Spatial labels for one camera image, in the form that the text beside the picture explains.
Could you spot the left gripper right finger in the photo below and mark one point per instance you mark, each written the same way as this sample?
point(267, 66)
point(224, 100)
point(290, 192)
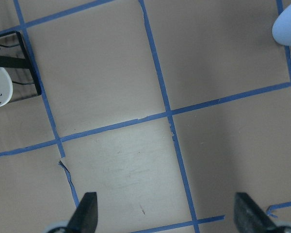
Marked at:
point(249, 217)

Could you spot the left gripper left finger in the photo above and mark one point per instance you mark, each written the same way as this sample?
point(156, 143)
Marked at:
point(85, 218)

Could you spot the light blue plastic cup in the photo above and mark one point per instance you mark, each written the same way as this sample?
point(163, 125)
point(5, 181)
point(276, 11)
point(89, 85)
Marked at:
point(281, 30)

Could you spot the black wire mug rack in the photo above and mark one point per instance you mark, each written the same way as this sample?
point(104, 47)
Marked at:
point(15, 59)

